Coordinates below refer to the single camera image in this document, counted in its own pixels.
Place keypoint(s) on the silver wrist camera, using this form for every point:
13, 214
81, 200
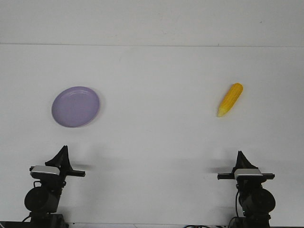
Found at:
247, 173
40, 172

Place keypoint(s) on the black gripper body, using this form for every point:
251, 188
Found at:
59, 182
247, 183

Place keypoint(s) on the purple round plate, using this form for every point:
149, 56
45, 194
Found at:
75, 106

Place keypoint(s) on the yellow corn cob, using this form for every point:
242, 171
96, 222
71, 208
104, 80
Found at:
229, 99

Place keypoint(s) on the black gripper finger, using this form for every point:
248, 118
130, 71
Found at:
238, 162
57, 160
65, 159
245, 164

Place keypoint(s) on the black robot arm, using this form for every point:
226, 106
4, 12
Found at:
42, 200
255, 201

